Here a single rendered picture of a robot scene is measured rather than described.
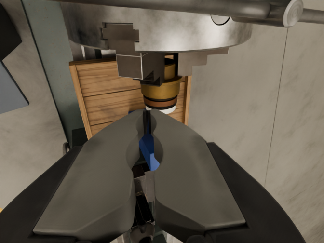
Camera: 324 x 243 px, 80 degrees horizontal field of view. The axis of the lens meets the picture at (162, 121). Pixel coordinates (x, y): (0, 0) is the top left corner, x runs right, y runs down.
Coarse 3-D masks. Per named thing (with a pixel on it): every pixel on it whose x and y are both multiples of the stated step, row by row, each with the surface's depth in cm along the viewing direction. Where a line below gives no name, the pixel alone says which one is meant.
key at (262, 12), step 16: (48, 0) 7; (64, 0) 8; (80, 0) 8; (96, 0) 8; (112, 0) 9; (128, 0) 9; (144, 0) 9; (160, 0) 10; (176, 0) 11; (192, 0) 11; (208, 0) 12; (224, 0) 13; (240, 0) 15; (240, 16) 16; (256, 16) 16; (304, 16) 19; (320, 16) 20
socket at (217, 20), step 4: (212, 16) 22; (216, 16) 22; (220, 16) 23; (224, 16) 23; (228, 16) 23; (212, 20) 22; (216, 20) 23; (220, 20) 23; (224, 20) 23; (216, 24) 23; (220, 24) 23
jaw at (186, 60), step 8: (224, 48) 39; (176, 56) 39; (184, 56) 38; (192, 56) 38; (200, 56) 38; (176, 64) 39; (184, 64) 38; (192, 64) 39; (200, 64) 39; (176, 72) 40; (184, 72) 39
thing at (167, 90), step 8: (168, 64) 37; (168, 72) 38; (168, 80) 38; (176, 80) 38; (144, 88) 39; (152, 88) 38; (160, 88) 38; (168, 88) 38; (176, 88) 40; (144, 96) 42; (152, 96) 39; (160, 96) 39; (168, 96) 39; (176, 96) 42; (152, 104) 40; (160, 104) 40; (168, 104) 41
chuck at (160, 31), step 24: (72, 24) 26; (96, 24) 23; (144, 24) 21; (168, 24) 21; (192, 24) 22; (240, 24) 25; (96, 48) 25; (144, 48) 23; (168, 48) 23; (192, 48) 23; (216, 48) 24
